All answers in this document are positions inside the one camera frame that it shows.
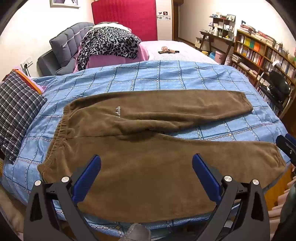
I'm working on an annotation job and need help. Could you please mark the blue checked blanket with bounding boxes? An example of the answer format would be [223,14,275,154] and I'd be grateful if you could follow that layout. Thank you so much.
[0,60,292,240]

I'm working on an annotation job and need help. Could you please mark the orange cloth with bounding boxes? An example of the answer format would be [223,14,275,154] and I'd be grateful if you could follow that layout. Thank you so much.
[14,69,44,95]

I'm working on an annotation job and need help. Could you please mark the brown fleece pants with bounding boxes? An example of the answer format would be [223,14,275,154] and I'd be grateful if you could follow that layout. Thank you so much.
[37,89,287,224]

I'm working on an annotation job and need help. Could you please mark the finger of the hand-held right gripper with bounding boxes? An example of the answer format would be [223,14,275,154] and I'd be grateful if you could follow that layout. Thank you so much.
[276,133,296,164]

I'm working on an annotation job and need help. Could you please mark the wooden bookshelf with books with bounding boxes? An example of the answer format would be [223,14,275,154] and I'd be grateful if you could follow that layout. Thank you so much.
[230,20,296,116]

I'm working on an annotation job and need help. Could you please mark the pink blanket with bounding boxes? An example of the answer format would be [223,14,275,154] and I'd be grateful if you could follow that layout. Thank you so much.
[73,43,149,73]

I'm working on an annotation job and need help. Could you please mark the wooden bed frame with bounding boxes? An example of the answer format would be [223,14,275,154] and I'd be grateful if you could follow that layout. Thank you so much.
[262,164,295,211]

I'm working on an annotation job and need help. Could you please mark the leopard print cloth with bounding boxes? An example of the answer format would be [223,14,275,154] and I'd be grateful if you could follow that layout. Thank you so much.
[77,26,142,71]

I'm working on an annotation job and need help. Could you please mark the small hand-held fan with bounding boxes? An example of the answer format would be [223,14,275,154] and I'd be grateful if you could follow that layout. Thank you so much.
[158,46,180,54]

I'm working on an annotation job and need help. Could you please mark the grey tufted headboard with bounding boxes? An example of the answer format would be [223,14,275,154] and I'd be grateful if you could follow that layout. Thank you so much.
[37,22,95,76]

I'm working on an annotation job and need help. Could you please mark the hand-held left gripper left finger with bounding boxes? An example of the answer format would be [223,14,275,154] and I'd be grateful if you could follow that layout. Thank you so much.
[24,155,101,241]

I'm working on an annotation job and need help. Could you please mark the black chair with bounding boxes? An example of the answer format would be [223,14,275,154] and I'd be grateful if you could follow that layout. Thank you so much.
[257,70,292,112]

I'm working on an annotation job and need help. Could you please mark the pink plastic bin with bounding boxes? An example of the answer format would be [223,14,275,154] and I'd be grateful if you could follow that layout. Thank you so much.
[213,51,225,65]

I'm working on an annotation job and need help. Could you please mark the wooden desk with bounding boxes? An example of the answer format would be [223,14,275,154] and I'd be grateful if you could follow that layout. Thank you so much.
[199,31,236,62]

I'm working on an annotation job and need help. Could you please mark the white wall socket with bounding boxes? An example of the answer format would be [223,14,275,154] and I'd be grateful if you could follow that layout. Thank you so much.
[20,57,33,69]

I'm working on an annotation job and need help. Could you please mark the dark plaid pillow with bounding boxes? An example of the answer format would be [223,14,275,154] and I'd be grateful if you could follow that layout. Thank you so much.
[0,71,48,165]

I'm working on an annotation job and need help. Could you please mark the red upright panel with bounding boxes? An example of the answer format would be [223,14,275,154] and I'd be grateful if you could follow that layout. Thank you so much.
[91,0,158,41]

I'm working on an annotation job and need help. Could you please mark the grey cloth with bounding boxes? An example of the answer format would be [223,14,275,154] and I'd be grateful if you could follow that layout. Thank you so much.
[121,223,152,241]

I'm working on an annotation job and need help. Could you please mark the framed wall picture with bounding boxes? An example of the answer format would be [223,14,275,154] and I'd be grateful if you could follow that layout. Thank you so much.
[50,0,80,9]

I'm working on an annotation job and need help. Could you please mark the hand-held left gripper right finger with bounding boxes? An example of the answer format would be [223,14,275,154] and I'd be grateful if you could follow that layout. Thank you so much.
[193,153,271,241]

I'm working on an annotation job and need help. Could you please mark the wooden desk organizer shelf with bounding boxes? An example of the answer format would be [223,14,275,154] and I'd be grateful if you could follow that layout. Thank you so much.
[209,14,236,39]

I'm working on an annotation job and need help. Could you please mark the white bed sheet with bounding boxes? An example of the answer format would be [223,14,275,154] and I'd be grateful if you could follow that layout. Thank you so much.
[140,40,220,65]

